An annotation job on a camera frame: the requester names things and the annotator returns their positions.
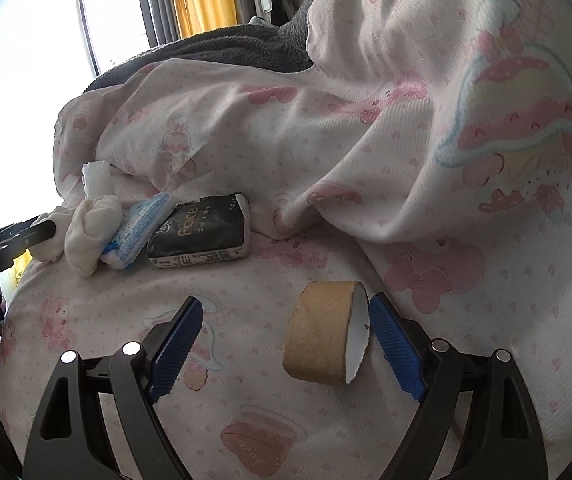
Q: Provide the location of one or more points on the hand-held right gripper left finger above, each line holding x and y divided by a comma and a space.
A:
176, 350

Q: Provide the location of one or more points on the pink printed blanket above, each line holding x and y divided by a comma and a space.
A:
366, 185

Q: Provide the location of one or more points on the dark grey fleece blanket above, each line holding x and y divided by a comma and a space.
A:
216, 50

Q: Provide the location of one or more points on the small white tissue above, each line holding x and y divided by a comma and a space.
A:
52, 218

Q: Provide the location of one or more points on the blue and white tissue pack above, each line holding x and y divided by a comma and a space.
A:
136, 232

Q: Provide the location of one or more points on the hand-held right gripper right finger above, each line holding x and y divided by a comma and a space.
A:
396, 350

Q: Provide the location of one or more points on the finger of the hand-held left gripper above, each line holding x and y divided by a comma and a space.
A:
16, 227
36, 236

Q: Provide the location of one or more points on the large white tissue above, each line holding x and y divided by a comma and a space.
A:
91, 230

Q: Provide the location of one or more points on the brown cardboard tape core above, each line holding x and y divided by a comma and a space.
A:
316, 330

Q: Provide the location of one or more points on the black tissue pack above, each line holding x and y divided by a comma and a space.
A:
196, 232

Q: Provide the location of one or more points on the glass sliding door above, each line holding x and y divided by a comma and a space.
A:
111, 0

